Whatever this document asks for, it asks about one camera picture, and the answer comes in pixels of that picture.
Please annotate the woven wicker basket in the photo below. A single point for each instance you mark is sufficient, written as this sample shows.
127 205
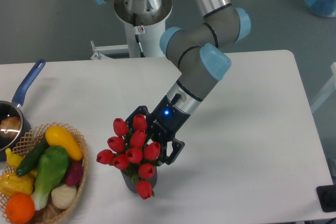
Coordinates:
49 214

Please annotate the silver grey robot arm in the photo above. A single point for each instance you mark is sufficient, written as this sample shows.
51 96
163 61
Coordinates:
197 55

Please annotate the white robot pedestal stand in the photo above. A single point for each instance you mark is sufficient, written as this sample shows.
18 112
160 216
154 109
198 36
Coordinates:
142 41

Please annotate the white frame at right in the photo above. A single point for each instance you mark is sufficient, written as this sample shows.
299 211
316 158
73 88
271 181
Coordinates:
324 93

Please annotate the green cucumber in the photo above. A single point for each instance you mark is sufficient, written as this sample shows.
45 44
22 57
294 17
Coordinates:
31 160

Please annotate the yellow squash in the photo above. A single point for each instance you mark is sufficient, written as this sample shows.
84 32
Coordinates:
58 136

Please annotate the green bok choy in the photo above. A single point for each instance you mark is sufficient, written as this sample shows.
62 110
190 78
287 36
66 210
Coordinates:
51 169

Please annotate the orange fruit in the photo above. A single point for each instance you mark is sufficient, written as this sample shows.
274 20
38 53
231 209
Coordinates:
20 208

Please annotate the purple red onion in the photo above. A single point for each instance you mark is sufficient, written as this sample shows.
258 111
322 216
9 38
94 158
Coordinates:
75 174

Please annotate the black device at table edge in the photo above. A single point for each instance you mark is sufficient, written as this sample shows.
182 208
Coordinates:
326 195

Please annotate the red tulip bouquet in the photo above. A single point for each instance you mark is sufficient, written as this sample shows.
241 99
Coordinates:
136 151

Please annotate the yellow pumpkin gourd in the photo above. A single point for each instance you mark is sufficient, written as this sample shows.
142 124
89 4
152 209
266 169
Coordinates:
11 184

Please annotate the grey ribbed vase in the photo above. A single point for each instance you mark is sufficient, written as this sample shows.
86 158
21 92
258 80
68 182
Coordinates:
132 177

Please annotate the yellow banana pepper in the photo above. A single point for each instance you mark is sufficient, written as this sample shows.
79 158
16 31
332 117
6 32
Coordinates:
12 162

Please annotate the blue handled saucepan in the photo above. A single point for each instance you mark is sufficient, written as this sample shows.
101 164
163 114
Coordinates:
13 108

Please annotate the brown bread in pan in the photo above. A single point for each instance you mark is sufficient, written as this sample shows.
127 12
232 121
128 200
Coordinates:
11 124

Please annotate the white garlic bulb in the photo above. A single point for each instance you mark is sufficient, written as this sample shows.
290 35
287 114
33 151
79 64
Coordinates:
63 196

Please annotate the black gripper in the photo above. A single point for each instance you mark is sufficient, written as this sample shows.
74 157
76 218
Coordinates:
163 124

